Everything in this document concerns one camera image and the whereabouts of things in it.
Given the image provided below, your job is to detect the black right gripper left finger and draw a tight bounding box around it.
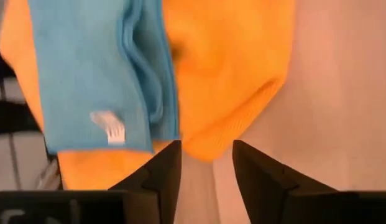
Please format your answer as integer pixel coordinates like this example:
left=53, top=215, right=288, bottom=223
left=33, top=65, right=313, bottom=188
left=0, top=139, right=183, bottom=224

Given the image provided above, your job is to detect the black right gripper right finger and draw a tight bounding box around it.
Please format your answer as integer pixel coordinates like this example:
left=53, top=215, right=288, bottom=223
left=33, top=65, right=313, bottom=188
left=232, top=139, right=386, bottom=224

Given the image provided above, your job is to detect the blue microfiber towel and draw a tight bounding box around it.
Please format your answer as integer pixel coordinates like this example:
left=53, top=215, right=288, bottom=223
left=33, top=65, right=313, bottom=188
left=27, top=0, right=180, bottom=155

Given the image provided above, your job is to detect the orange microfiber towel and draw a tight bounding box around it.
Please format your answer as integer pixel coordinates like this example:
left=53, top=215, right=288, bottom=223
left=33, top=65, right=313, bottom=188
left=0, top=0, right=296, bottom=191

